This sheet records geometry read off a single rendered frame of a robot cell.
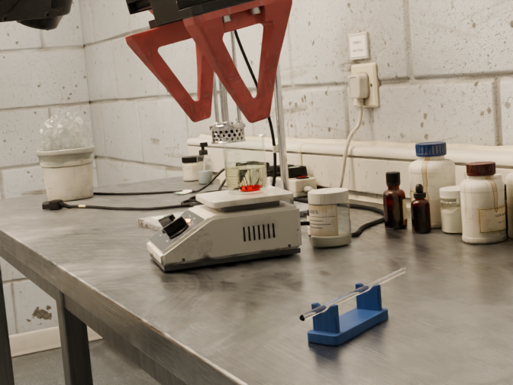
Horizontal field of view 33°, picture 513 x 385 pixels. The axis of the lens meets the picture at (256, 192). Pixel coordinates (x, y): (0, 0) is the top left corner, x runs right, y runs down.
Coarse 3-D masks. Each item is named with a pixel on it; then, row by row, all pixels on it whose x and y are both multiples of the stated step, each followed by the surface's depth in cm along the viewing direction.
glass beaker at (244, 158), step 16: (224, 144) 124; (240, 144) 122; (256, 144) 123; (224, 160) 125; (240, 160) 123; (256, 160) 123; (240, 176) 123; (256, 176) 123; (240, 192) 123; (256, 192) 124
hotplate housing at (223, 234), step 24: (216, 216) 118; (240, 216) 119; (264, 216) 119; (288, 216) 120; (192, 240) 117; (216, 240) 118; (240, 240) 119; (264, 240) 120; (288, 240) 121; (168, 264) 117; (192, 264) 118
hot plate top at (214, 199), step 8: (208, 192) 129; (216, 192) 128; (224, 192) 127; (264, 192) 124; (272, 192) 123; (280, 192) 122; (288, 192) 121; (200, 200) 125; (208, 200) 120; (216, 200) 120; (224, 200) 119; (232, 200) 119; (240, 200) 119; (248, 200) 119; (256, 200) 119; (264, 200) 120; (272, 200) 120; (280, 200) 121; (216, 208) 118
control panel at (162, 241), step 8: (184, 216) 126; (192, 216) 123; (200, 216) 121; (192, 224) 120; (160, 232) 127; (184, 232) 118; (152, 240) 126; (160, 240) 123; (168, 240) 120; (176, 240) 117; (160, 248) 118
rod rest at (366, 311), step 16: (336, 304) 80; (368, 304) 86; (320, 320) 80; (336, 320) 79; (352, 320) 83; (368, 320) 83; (384, 320) 86; (320, 336) 80; (336, 336) 79; (352, 336) 81
